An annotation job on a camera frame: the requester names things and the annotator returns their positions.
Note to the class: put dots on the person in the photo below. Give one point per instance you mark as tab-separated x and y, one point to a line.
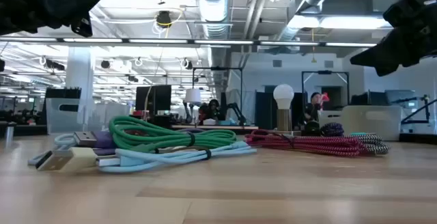
312	106
213	109

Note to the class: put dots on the clear plastic bin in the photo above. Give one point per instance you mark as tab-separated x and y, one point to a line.
54	121

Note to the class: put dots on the white building column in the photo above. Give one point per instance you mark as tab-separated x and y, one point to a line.
80	70

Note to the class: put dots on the bulb lamp with brass base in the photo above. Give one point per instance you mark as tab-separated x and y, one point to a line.
283	96

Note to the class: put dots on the white shade desk lamp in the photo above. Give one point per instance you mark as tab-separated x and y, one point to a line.
193	96

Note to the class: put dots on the silver metal post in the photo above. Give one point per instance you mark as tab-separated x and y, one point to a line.
9	132

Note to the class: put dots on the black storage box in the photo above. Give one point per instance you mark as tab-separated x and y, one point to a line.
63	92

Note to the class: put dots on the black metal rig frame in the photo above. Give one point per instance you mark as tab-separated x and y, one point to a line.
324	72
218	68

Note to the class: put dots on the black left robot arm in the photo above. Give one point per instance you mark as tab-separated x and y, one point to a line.
8	9

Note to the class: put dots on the grey monitor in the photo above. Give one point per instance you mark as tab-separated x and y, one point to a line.
399	96

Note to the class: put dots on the long LED light bar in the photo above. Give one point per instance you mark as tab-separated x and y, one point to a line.
157	41

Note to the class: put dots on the white plastic bin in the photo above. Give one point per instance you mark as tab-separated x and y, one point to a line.
372	125

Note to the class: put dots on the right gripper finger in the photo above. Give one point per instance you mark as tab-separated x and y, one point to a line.
382	55
392	66

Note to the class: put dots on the black computer monitors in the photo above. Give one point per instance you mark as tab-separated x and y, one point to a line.
153	97

